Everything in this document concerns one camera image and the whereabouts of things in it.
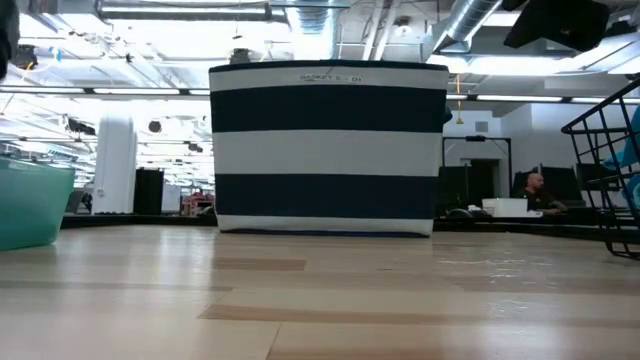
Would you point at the black cabinet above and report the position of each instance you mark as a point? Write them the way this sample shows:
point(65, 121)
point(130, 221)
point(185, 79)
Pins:
point(148, 192)

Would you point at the black metal frame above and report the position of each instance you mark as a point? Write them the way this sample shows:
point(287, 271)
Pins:
point(475, 138)

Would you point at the person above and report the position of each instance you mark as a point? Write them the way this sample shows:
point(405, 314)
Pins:
point(537, 195)

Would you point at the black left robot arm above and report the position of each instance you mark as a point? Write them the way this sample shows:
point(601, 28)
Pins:
point(7, 35)

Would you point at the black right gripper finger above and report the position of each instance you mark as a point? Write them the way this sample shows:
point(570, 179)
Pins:
point(560, 22)

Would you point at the silver ceiling air duct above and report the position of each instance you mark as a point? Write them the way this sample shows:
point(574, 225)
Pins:
point(470, 22)

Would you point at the white building column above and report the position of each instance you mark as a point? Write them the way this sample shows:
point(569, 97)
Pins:
point(114, 165)

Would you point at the black computer monitor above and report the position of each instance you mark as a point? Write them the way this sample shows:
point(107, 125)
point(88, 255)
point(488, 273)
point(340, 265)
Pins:
point(567, 182)
point(595, 172)

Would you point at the yellow hanging tag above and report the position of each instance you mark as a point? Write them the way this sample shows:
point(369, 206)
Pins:
point(458, 119)

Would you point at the white box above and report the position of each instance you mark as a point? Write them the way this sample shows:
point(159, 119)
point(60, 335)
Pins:
point(504, 207)

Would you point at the navy white striped fabric basket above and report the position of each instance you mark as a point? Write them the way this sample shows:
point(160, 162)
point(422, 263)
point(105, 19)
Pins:
point(325, 150)

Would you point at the teal plastic bin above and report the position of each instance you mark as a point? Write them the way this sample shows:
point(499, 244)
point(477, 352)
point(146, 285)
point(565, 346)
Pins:
point(30, 205)

